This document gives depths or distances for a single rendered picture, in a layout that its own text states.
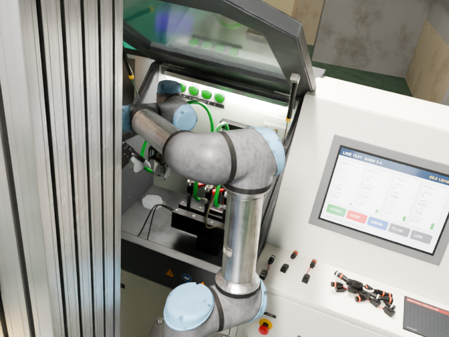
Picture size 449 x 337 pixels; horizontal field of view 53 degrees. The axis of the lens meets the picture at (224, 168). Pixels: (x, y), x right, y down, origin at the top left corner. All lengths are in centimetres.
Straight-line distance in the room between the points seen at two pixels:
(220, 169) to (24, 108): 51
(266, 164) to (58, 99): 55
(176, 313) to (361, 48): 667
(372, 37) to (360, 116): 589
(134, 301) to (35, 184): 146
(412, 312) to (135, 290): 104
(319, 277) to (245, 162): 85
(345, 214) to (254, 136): 79
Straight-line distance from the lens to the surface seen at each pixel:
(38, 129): 53
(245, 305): 118
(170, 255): 172
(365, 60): 757
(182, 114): 130
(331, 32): 743
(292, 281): 166
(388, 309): 168
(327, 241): 175
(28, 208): 59
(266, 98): 183
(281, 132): 190
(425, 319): 174
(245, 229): 106
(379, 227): 171
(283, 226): 175
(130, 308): 203
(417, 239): 173
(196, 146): 94
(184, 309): 113
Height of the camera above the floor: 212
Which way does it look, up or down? 31 degrees down
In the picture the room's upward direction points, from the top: 8 degrees clockwise
